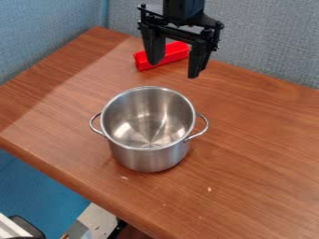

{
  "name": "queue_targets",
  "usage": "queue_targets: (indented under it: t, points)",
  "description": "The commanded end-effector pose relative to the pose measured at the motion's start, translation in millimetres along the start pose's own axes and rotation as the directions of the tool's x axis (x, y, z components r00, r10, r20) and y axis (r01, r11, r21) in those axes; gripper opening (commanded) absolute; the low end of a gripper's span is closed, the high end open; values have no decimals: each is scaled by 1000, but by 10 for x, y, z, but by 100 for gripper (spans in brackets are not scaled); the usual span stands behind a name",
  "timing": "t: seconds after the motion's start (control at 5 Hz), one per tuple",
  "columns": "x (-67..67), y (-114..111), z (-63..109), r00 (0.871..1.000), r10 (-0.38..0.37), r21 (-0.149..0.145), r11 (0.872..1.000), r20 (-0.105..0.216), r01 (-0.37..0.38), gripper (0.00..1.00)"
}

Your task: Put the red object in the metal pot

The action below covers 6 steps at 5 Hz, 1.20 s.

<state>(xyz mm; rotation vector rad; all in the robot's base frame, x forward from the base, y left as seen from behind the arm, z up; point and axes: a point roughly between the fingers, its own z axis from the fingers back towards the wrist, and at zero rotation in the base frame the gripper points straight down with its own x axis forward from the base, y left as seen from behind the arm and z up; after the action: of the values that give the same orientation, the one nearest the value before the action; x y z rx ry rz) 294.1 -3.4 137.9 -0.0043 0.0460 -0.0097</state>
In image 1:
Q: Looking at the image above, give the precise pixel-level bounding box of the black chair part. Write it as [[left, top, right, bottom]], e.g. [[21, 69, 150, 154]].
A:
[[0, 213, 47, 239]]

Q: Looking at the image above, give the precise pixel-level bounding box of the white table leg bracket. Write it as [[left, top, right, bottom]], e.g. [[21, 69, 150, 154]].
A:
[[61, 204, 118, 239]]

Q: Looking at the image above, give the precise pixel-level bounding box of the stainless steel pot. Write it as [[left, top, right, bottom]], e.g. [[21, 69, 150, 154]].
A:
[[88, 86, 206, 173]]

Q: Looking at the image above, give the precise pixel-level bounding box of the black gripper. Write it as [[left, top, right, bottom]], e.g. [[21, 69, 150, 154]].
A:
[[139, 0, 224, 78]]

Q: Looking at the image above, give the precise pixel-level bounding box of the red rectangular block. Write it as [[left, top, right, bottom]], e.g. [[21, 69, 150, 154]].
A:
[[134, 41, 191, 71]]

